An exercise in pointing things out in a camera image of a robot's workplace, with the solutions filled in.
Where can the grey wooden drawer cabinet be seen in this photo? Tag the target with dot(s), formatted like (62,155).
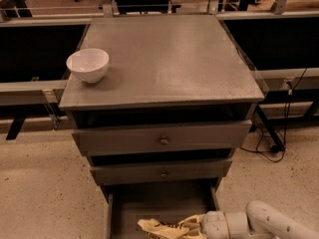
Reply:
(164,69)

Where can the brown chip bag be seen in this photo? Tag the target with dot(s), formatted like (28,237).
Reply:
(155,229)

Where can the grey top drawer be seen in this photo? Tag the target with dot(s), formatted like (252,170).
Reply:
(161,137)

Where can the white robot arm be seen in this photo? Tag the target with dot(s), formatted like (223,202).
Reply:
(259,221)

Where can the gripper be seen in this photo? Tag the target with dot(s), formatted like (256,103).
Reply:
(213,223)

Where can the white ceramic bowl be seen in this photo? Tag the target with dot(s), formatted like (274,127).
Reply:
(89,65)

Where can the grey open bottom drawer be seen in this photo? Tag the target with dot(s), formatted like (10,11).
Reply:
(169,201)

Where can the grey metal railing frame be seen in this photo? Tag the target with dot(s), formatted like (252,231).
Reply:
(32,85)

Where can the grey middle drawer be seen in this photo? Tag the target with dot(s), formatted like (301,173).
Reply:
(160,171)

